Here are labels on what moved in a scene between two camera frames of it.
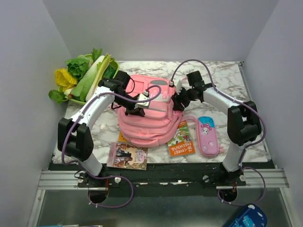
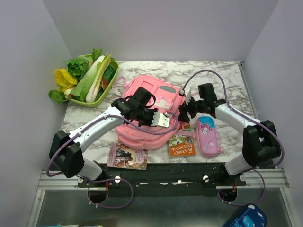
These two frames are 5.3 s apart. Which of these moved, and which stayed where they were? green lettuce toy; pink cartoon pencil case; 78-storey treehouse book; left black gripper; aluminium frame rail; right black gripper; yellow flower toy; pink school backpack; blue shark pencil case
Moved: pink school backpack; left black gripper; right black gripper
Stayed: pink cartoon pencil case; yellow flower toy; aluminium frame rail; 78-storey treehouse book; green lettuce toy; blue shark pencil case
